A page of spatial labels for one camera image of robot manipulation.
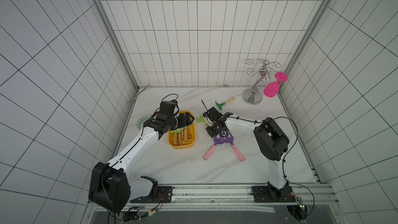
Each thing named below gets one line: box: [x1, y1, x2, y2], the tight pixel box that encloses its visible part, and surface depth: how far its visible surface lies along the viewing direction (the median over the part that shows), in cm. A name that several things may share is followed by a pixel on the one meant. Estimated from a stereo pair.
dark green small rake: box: [215, 96, 236, 111], surface depth 112 cm
